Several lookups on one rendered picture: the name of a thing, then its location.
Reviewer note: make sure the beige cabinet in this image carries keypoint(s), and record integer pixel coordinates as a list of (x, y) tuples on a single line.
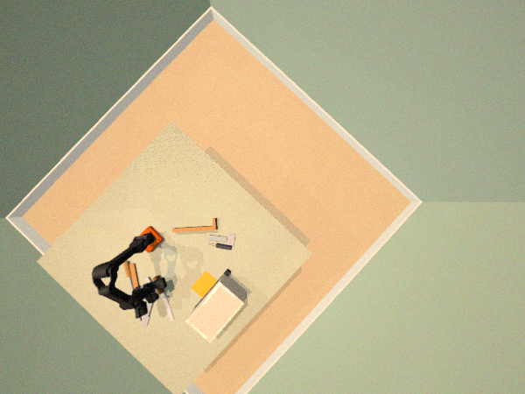
[(218, 305)]

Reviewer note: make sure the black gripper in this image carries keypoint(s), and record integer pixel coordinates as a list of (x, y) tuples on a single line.
[(158, 284)]

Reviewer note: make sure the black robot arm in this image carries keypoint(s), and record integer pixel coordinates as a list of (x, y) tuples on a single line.
[(110, 269)]

